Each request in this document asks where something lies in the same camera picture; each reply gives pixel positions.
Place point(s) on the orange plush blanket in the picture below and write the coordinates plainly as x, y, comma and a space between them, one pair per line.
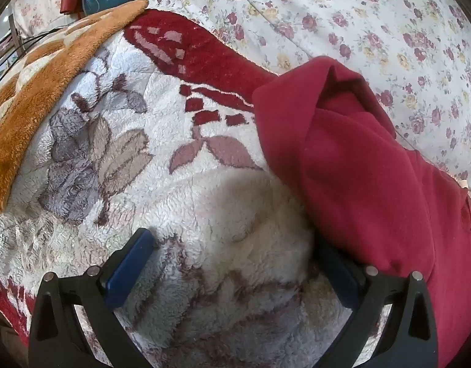
28, 103

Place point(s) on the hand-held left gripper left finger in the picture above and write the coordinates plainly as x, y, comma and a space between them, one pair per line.
128, 268

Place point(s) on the floral pillow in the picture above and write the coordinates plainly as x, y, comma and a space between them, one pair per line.
36, 4

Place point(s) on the white and red floral fleece blanket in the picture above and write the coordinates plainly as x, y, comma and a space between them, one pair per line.
204, 207

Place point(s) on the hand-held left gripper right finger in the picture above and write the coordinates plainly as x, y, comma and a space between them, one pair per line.
342, 280

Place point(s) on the white floral quilt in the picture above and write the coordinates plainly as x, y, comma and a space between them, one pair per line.
335, 15

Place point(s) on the dark red fleece garment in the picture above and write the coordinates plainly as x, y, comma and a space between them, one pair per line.
354, 168

